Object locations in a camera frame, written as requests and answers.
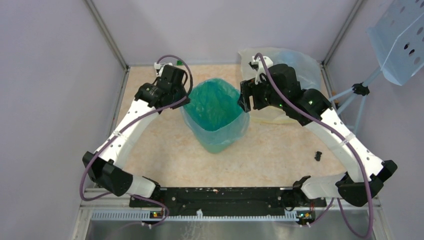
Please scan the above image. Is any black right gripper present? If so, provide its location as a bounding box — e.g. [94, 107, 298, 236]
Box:
[237, 74, 286, 113]

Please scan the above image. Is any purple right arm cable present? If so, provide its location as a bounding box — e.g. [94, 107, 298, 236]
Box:
[253, 52, 375, 239]

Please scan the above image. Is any light blue tripod stand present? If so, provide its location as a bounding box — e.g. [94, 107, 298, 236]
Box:
[329, 67, 382, 135]

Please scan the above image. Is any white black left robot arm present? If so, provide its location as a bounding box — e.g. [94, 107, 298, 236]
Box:
[82, 63, 190, 207]

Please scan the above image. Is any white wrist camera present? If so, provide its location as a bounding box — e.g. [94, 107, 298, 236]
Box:
[248, 56, 274, 85]
[153, 62, 173, 77]

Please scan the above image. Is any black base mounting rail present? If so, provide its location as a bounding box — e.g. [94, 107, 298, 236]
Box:
[128, 186, 327, 218]

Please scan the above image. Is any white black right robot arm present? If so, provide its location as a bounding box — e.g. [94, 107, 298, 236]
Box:
[237, 62, 398, 207]

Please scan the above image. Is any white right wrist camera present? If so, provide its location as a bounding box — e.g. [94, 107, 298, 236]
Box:
[248, 56, 274, 85]

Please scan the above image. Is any blue plastic trash bag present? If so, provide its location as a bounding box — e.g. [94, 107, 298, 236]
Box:
[180, 78, 250, 141]

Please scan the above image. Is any green plastic trash bin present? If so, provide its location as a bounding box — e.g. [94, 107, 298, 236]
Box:
[194, 131, 238, 154]

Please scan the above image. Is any white cable duct strip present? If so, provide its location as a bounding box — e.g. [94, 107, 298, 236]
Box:
[91, 209, 299, 222]

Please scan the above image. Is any perforated light blue panel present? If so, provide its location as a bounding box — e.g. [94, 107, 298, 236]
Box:
[366, 0, 424, 86]

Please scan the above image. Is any small black plastic part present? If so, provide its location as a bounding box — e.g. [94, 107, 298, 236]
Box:
[314, 151, 323, 162]

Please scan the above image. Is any clear yellow-edged plastic bag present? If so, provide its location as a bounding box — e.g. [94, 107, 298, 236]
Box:
[254, 55, 331, 126]

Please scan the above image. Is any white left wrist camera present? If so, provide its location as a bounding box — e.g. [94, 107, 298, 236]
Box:
[153, 62, 173, 77]

